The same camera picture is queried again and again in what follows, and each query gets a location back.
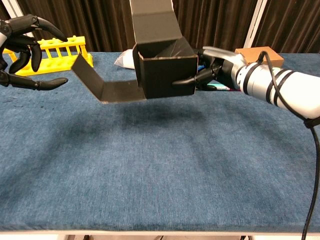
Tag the black silver robot right hand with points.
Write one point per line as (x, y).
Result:
(225, 60)

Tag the black cardboard folding box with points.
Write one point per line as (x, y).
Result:
(170, 75)

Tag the blue fabric table mat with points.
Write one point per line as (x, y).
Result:
(160, 162)

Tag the yellow test tube rack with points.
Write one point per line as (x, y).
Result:
(62, 62)

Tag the white plastic bag packet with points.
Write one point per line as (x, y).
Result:
(126, 60)

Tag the black white robot left hand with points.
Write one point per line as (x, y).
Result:
(15, 25)

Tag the brown cardboard block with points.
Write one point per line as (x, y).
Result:
(252, 53)

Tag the dark brown curtain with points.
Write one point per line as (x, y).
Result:
(100, 25)

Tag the white marker red cap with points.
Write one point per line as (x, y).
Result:
(213, 87)

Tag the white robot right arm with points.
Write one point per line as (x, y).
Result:
(290, 87)

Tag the white metal frame post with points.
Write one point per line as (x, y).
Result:
(255, 25)
(12, 7)

